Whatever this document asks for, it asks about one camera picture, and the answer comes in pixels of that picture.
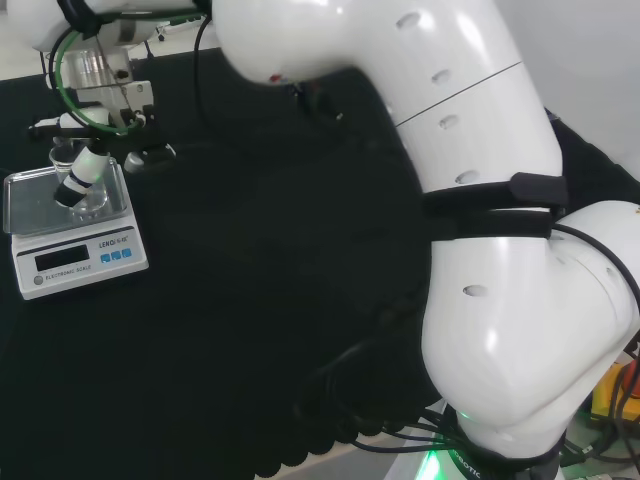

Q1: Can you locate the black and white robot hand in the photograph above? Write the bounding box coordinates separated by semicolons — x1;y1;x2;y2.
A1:
28;103;178;208

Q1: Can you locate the clear glass beaker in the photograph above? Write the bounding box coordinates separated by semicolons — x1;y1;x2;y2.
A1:
48;143;111;222

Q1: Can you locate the white electronic balance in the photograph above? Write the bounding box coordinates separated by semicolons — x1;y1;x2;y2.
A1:
2;158;151;302

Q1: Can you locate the black bench cloth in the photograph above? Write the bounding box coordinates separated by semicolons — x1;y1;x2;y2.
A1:
0;47;640;480

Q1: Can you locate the yellow stop button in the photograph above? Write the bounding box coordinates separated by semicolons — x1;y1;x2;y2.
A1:
589;362;640;426

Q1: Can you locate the green cable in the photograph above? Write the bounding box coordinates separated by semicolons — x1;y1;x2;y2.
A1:
53;27;149;136

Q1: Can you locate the black cable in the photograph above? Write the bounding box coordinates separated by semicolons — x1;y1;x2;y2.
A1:
344;407;474;454
192;13;236;146

